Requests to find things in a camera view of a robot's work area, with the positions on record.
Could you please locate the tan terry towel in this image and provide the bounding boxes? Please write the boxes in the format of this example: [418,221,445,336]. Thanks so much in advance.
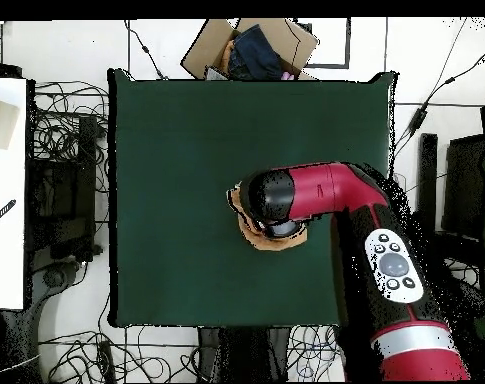
[226,186,310,253]

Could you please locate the dark green table cloth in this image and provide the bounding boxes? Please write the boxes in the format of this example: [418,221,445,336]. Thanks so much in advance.
[107,68,397,329]

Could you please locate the orange cloth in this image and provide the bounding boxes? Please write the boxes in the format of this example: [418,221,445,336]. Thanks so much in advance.
[219,39,236,75]

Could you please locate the dark blue jeans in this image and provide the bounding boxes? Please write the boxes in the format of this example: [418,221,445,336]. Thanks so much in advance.
[228,23,285,81]

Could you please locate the black stand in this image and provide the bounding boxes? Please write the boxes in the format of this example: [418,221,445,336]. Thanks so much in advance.
[415,132,485,245]
[27,115,103,273]

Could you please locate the brown cardboard box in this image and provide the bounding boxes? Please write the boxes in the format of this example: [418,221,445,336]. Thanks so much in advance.
[180,17,320,81]

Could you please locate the black stand base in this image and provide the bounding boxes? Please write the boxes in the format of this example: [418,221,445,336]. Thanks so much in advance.
[29,259,87,313]

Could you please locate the black power strip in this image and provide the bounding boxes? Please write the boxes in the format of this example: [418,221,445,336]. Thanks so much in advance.
[97,339,116,383]

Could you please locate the white desk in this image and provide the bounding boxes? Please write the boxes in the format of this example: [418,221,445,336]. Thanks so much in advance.
[0,77,28,310]

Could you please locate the black striped tool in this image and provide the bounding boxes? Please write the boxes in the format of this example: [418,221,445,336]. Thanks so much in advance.
[0,198,18,231]

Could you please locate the beige box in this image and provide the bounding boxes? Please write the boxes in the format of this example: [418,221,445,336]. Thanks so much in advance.
[0,95,20,151]

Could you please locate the black cable tangle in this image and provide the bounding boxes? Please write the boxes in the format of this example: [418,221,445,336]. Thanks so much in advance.
[29,79,111,193]
[37,327,199,383]
[441,255,483,289]
[287,325,344,381]

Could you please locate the thin black cable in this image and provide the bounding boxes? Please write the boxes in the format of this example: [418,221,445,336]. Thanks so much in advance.
[124,19,169,80]

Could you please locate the black cable with adapter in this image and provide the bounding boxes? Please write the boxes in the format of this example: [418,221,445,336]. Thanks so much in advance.
[393,43,485,159]

